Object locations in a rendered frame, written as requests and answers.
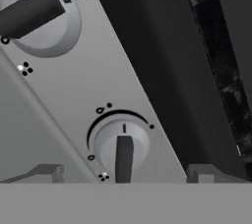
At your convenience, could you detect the grey stove with dark hob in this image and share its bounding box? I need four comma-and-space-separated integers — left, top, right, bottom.
0, 0, 248, 184

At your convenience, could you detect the white stove knob black handle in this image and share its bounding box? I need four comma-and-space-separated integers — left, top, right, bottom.
93, 119, 151, 184
0, 0, 83, 59

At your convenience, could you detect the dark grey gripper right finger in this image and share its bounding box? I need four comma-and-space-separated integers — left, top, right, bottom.
186, 164, 249, 184

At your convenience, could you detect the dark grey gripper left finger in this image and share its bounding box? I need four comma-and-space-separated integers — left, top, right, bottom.
0, 163, 65, 184

